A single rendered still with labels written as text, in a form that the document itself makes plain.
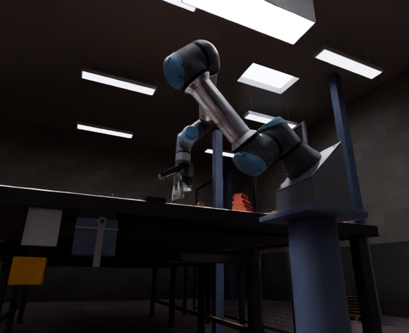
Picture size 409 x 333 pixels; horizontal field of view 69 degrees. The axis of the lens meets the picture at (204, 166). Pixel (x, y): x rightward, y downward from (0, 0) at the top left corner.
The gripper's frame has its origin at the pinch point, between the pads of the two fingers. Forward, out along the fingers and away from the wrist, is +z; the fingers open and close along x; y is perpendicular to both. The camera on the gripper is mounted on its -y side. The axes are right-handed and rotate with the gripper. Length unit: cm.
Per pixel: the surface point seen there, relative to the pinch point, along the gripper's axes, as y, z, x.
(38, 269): -48, 32, -26
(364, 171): 474, -184, 301
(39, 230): -50, 20, -24
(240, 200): 69, -24, 69
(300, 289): 33, 35, -45
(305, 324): 33, 45, -45
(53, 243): -45, 24, -23
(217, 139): 93, -130, 182
